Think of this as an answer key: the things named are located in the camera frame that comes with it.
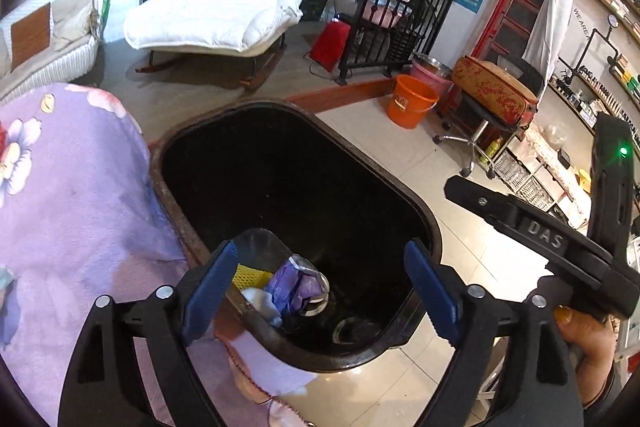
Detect white cushioned rocking lounger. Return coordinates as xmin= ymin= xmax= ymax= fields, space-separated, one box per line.
xmin=122 ymin=0 xmax=312 ymax=92

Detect cushion with brown patch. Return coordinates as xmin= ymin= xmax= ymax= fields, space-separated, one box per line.
xmin=0 ymin=0 xmax=56 ymax=75

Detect black swivel chair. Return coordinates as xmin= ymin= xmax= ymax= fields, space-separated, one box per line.
xmin=432 ymin=57 xmax=546 ymax=180

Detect pink plastic basin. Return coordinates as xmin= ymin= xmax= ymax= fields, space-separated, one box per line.
xmin=411 ymin=57 xmax=453 ymax=105

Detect plain beige cushion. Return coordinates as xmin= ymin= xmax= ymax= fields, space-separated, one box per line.
xmin=52 ymin=0 xmax=98 ymax=52

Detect person's right forearm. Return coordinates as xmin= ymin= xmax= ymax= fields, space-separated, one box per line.
xmin=581 ymin=369 xmax=627 ymax=427

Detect purple floral blanket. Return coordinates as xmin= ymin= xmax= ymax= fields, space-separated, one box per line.
xmin=0 ymin=82 xmax=321 ymax=427

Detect person's right hand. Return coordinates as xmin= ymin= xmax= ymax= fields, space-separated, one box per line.
xmin=554 ymin=306 xmax=619 ymax=408

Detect black metal rack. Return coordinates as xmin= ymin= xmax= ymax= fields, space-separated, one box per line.
xmin=338 ymin=0 xmax=458 ymax=85

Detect yellow foam net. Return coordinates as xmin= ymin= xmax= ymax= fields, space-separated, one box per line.
xmin=235 ymin=263 xmax=273 ymax=290

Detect red bag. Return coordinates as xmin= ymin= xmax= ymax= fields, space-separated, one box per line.
xmin=309 ymin=19 xmax=351 ymax=72

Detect wall shelves with goods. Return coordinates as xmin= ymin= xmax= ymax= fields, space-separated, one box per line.
xmin=547 ymin=0 xmax=640 ymax=148

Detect orange plastic bucket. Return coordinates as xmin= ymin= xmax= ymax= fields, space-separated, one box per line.
xmin=385 ymin=74 xmax=441 ymax=130

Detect white lace covered counter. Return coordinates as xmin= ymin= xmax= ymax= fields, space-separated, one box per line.
xmin=520 ymin=122 xmax=591 ymax=228

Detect clear plastic bottle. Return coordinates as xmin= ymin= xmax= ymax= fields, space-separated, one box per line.
xmin=227 ymin=228 xmax=331 ymax=323

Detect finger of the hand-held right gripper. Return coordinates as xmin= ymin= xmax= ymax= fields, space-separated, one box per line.
xmin=444 ymin=175 xmax=522 ymax=229

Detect black trash bin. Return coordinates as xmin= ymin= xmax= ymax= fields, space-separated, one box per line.
xmin=149 ymin=99 xmax=443 ymax=373

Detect white plastic baskets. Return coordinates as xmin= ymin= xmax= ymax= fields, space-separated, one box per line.
xmin=492 ymin=147 xmax=556 ymax=210

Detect white wicker swing seat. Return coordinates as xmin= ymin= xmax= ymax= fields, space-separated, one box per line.
xmin=0 ymin=0 xmax=106 ymax=102

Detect red patterned case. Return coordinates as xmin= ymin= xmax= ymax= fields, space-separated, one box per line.
xmin=451 ymin=55 xmax=540 ymax=126

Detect metal basin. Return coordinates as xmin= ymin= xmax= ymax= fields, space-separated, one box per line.
xmin=414 ymin=53 xmax=453 ymax=75

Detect pink cloth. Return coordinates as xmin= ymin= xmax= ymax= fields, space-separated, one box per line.
xmin=362 ymin=0 xmax=413 ymax=28

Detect yellow bottle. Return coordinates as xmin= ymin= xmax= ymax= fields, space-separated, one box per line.
xmin=482 ymin=137 xmax=503 ymax=165

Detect white hanging cloth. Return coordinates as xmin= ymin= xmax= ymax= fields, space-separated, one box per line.
xmin=522 ymin=0 xmax=583 ymax=75

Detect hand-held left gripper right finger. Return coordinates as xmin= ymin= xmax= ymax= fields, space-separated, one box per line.
xmin=404 ymin=238 xmax=586 ymax=427

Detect white tissue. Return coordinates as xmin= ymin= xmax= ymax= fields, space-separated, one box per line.
xmin=242 ymin=287 xmax=283 ymax=328

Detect purple wrapper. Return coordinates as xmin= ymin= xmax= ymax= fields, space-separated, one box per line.
xmin=265 ymin=259 xmax=326 ymax=315

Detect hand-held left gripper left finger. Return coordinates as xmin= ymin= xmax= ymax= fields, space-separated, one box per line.
xmin=59 ymin=239 xmax=240 ymax=427

